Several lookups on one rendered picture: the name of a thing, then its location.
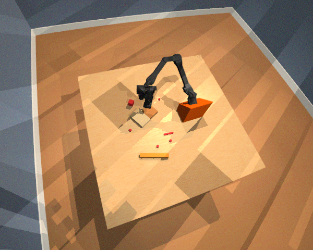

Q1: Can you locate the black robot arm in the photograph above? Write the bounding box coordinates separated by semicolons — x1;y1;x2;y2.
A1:
136;54;198;105

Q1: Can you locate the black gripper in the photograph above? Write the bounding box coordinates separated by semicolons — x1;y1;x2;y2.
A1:
143;93;153;109

